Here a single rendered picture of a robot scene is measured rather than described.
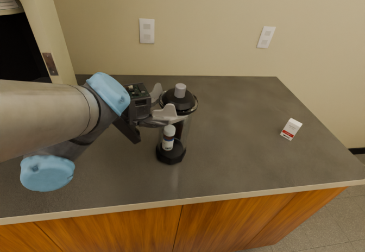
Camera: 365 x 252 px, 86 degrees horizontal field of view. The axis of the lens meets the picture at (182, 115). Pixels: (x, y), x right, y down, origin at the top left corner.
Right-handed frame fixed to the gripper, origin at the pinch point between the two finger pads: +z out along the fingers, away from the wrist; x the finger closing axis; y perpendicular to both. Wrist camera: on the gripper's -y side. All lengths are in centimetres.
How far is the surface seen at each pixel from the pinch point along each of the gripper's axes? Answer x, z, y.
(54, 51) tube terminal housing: 22.5, -28.3, 8.5
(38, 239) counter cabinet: -1, -47, -46
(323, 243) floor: -43, 107, -114
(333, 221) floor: -36, 128, -113
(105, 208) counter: -10.7, -23.4, -22.2
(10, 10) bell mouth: 27.1, -35.4, 17.4
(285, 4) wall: 39, 72, 19
